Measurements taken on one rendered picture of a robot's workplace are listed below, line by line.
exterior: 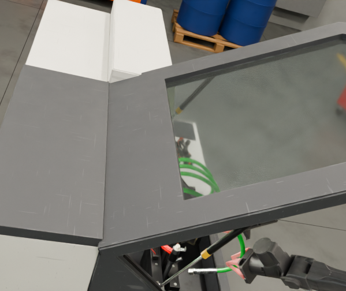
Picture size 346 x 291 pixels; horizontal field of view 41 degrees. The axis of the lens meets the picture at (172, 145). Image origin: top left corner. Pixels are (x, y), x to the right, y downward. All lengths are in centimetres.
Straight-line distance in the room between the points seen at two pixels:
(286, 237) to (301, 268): 239
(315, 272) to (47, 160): 74
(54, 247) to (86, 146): 33
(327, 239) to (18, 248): 312
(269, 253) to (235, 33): 517
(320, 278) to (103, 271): 55
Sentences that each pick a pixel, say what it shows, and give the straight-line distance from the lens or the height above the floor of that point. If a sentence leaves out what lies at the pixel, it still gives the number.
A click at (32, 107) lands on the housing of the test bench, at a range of 138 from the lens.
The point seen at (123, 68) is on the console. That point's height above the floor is 155.
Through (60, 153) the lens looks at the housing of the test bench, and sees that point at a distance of 123.
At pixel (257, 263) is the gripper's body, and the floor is 132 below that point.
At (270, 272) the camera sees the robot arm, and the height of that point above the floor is 134.
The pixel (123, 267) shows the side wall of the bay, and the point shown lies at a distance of 111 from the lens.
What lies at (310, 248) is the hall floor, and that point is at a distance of 375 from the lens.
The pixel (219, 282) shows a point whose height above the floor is 95.
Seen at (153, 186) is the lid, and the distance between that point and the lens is 111.
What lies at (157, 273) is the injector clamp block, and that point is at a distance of 170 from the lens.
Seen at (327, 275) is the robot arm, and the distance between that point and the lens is 130.
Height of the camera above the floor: 226
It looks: 34 degrees down
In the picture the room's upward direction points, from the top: 20 degrees clockwise
